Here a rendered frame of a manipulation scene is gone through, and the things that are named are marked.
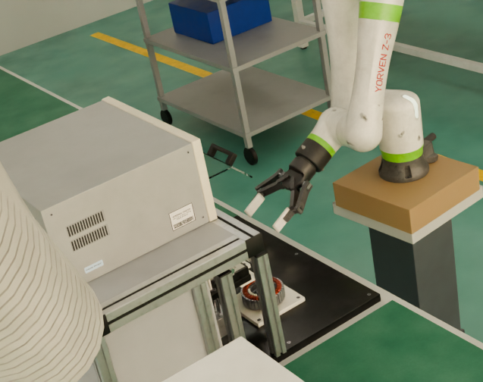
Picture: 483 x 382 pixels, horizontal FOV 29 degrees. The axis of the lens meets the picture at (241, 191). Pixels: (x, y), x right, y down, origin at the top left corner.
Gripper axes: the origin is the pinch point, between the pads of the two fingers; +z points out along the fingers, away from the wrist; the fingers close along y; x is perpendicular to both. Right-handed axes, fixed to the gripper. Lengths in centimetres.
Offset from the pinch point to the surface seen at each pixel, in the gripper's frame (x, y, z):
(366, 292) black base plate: -7.0, -41.2, 2.6
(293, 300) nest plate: 1.6, -30.6, 15.5
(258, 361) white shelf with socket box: 62, -92, 36
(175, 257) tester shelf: 47, -39, 28
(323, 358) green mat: 3, -51, 24
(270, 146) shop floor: -136, 189, -69
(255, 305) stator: 8.0, -27.3, 22.5
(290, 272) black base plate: -3.6, -18.1, 8.7
